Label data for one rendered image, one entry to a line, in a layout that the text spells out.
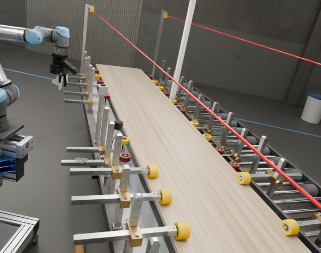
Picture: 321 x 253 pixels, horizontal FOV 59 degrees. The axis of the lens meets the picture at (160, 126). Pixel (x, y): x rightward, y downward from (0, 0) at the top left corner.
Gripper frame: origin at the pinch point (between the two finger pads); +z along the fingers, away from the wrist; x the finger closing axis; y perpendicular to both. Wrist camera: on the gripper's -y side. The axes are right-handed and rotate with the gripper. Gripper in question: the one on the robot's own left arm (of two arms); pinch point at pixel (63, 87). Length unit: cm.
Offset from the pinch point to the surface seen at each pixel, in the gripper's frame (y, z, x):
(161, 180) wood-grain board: -71, 42, 13
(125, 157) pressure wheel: -44, 41, -3
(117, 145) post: -42, 21, 19
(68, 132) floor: 67, 132, -189
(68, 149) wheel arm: -1, 51, -13
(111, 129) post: -32.1, 23.0, -3.7
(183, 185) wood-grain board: -85, 42, 14
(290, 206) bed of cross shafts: -170, 60, -19
